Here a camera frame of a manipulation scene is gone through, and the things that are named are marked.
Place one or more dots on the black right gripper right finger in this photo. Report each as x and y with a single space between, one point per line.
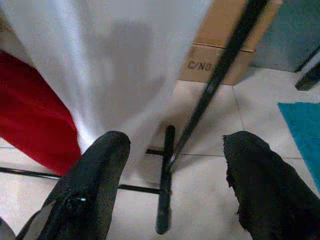
270 200

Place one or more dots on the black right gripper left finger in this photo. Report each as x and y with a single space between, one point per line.
82 195

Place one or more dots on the white polo shirt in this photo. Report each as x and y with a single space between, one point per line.
105 62

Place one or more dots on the teal floor rug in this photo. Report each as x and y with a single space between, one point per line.
305 130

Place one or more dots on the black clothes rack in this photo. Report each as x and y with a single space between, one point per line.
165 200

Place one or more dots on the red polo shirt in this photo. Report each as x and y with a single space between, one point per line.
32 112

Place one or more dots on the black furniture leg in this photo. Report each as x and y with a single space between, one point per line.
307 80

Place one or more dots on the printed cardboard box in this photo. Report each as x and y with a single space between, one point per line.
215 30

